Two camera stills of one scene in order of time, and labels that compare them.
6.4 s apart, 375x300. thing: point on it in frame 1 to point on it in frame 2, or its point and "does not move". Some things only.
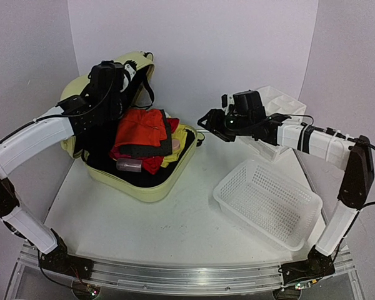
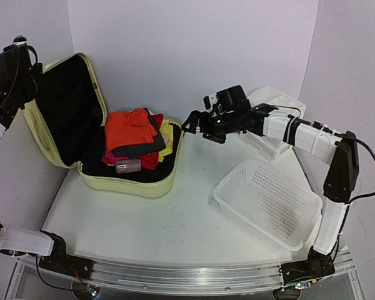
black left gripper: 85,90 to 39,71
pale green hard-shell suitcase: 151,193 to 68,113
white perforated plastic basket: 284,211 does not move
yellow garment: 180,134 to 166,128
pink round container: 175,144 to 165,137
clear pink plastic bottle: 131,165 does not move
